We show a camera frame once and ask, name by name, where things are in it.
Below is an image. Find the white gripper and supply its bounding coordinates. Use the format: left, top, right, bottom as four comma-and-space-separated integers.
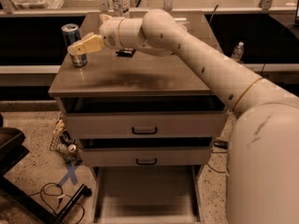
67, 14, 122, 55

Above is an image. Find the redbull can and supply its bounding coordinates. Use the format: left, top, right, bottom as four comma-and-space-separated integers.
61, 23, 88, 67

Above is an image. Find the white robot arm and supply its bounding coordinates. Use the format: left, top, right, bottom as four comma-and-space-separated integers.
67, 9, 299, 224

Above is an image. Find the top drawer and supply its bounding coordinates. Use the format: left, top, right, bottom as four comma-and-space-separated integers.
63, 95, 228, 139

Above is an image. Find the drawer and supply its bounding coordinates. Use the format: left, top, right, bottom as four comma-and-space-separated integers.
63, 95, 228, 139
92, 166, 204, 224
79, 137, 213, 167

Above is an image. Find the grey drawer cabinet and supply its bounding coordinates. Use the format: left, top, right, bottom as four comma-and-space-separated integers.
48, 10, 237, 224

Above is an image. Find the middle drawer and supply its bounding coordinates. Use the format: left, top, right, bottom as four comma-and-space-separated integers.
79, 137, 213, 167

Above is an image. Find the bottom drawer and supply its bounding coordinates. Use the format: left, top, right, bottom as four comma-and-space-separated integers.
92, 166, 204, 224

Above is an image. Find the dark snack bar wrapper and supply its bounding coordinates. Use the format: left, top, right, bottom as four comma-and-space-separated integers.
116, 49, 135, 57

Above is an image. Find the clear plastic bottle on cabinet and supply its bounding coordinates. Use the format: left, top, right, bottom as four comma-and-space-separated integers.
112, 0, 130, 18

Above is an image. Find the blue tape cross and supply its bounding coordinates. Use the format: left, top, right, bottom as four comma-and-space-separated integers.
58, 160, 81, 187

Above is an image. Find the black stand on left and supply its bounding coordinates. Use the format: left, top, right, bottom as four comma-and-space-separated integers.
2, 111, 94, 211

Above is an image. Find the small water bottle on ledge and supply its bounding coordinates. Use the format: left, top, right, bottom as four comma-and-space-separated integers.
231, 42, 244, 63

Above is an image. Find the black power adapter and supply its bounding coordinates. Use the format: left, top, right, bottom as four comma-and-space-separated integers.
214, 140, 228, 149

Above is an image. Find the wire basket with cans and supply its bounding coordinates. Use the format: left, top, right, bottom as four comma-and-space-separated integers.
50, 119, 80, 161

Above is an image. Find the black cable coil left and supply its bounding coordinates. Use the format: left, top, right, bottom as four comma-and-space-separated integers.
28, 182, 86, 224

